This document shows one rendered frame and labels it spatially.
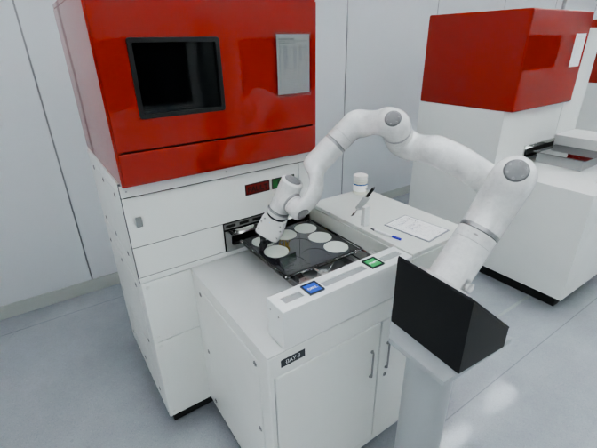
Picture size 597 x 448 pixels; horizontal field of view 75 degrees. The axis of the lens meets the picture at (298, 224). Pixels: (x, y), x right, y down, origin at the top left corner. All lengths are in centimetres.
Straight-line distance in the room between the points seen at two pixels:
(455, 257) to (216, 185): 92
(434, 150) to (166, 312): 121
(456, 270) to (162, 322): 117
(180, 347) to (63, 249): 152
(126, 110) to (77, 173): 164
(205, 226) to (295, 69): 71
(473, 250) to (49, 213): 259
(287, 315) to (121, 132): 77
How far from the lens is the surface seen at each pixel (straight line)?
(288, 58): 160
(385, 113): 133
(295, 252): 155
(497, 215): 124
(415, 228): 164
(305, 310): 118
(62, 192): 301
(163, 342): 182
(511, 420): 232
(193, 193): 156
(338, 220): 171
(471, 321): 112
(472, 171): 133
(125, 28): 138
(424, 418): 153
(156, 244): 158
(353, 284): 127
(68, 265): 320
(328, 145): 140
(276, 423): 144
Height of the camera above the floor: 166
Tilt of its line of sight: 25 degrees down
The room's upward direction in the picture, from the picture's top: 1 degrees counter-clockwise
